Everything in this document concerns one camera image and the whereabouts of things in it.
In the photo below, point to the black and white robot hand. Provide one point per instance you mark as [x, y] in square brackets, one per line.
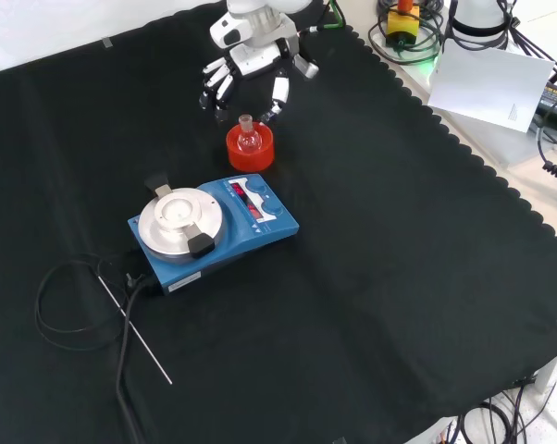
[260, 57]

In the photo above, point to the clear round-bottom flask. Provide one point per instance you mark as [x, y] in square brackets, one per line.
[249, 141]

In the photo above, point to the yellow stop button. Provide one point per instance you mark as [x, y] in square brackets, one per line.
[402, 25]

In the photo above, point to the blue base heater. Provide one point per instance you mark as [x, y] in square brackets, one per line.
[260, 231]

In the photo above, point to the pale board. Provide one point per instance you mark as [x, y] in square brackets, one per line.
[486, 88]

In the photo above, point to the black bench cloth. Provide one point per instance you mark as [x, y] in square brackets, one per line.
[352, 277]

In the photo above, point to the black box with yellow label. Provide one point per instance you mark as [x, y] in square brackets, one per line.
[556, 99]

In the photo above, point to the thin metal probe rod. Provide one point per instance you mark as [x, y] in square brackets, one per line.
[135, 330]

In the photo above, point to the white wrist camera shell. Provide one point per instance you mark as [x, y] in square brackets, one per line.
[225, 30]

